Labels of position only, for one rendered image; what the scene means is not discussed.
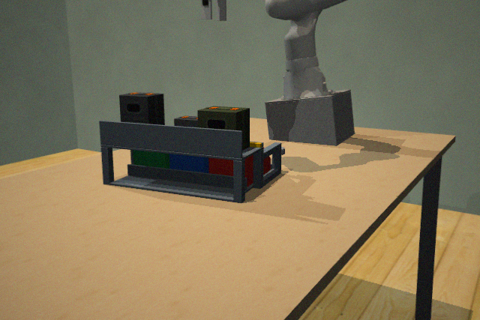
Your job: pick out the dark grey metal shelf rack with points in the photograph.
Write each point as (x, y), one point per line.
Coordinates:
(189, 141)

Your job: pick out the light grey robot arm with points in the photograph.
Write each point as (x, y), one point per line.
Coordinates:
(303, 77)

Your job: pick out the blue bin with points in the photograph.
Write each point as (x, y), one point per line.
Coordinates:
(189, 163)

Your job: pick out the green open bin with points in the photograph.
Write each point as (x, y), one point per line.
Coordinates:
(146, 158)

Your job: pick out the red open bin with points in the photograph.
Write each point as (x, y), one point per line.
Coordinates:
(225, 167)

